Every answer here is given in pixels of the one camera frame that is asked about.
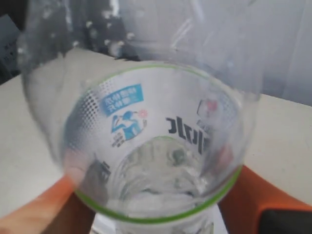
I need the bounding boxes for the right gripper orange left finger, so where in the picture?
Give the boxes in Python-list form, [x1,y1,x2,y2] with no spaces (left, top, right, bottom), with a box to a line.
[0,175,95,234]

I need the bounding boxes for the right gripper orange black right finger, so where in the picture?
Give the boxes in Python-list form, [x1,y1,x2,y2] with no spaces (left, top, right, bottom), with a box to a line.
[218,166,312,234]

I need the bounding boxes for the clear plastic drink bottle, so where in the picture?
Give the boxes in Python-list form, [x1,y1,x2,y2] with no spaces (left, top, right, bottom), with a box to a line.
[19,0,260,234]

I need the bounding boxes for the white backdrop curtain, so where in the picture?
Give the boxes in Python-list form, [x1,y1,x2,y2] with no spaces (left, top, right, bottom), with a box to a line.
[118,0,312,105]

